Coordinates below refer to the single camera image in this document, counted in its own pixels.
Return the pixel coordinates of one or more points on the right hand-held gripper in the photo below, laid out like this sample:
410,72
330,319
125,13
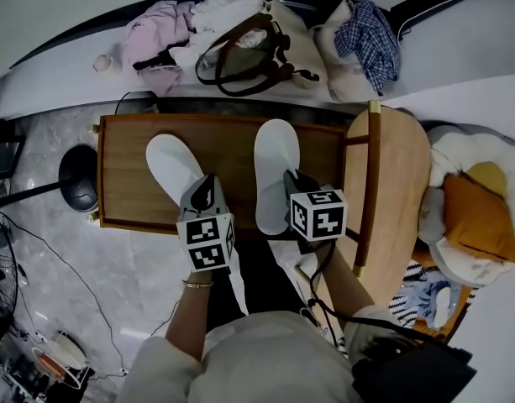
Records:
318,214

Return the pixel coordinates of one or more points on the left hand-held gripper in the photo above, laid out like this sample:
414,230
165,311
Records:
204,233

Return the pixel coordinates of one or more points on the white slipper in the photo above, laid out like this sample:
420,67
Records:
173,169
274,174

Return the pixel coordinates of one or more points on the black shoulder bag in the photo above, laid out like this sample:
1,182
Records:
412,367

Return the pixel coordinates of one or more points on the person's right forearm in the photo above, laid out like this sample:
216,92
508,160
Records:
345,284

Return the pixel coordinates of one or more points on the person's left forearm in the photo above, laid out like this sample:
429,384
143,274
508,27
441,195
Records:
190,313

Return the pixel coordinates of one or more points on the round wooden side table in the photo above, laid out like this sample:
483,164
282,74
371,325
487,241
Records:
391,208

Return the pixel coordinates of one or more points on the person's black trousers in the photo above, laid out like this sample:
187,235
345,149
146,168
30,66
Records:
261,284

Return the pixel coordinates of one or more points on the wooden tray table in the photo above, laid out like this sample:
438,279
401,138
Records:
223,158

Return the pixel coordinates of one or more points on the person's beige shirt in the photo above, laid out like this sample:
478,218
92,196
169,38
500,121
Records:
248,359

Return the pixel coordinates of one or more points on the black round lamp base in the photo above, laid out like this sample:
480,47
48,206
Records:
79,179

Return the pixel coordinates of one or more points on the striped blue fabric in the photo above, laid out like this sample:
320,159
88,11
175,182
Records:
427,298

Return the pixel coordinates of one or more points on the egg-shaped plush cushion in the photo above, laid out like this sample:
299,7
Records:
471,208

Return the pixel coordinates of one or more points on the orange pillow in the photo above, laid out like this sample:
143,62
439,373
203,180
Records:
477,221

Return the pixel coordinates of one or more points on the cream garment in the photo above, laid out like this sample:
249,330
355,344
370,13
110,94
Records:
330,53

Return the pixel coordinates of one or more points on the beige tote bag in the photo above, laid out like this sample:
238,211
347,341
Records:
278,53

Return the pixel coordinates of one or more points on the white round floor device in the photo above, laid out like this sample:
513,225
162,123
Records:
70,349

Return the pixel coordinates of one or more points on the blue checked shirt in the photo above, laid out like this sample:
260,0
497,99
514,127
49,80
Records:
372,40

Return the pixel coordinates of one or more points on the small beige plush toy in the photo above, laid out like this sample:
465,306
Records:
106,63

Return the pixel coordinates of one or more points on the pink garment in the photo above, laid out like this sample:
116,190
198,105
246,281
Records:
158,40

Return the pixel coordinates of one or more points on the black floor fan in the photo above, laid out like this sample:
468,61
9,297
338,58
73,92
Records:
0,267

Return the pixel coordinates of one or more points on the white garment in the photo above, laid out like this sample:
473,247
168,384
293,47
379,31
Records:
215,19

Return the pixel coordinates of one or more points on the dark monitor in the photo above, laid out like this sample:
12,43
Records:
3,158

